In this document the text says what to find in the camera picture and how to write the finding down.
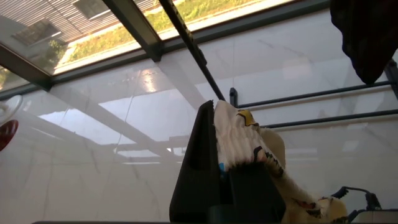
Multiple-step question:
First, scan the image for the black clothes rack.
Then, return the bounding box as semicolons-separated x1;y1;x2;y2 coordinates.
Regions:
158;0;398;130

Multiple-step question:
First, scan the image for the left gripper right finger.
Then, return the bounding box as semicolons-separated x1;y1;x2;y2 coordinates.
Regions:
228;162;287;223

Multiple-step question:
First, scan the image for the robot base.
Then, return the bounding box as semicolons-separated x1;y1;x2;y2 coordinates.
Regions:
354;208;398;224

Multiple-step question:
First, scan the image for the window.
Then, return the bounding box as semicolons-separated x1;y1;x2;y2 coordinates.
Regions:
0;0;330;100

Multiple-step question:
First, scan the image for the black cable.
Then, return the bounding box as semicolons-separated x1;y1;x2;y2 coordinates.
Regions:
331;185;383;218

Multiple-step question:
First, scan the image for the cream printed garment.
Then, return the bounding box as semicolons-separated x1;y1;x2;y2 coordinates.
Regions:
213;99;349;224

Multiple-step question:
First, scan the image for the black garment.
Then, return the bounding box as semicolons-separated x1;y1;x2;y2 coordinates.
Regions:
329;0;398;85

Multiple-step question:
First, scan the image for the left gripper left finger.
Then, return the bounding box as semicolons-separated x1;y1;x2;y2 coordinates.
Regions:
169;100;221;223

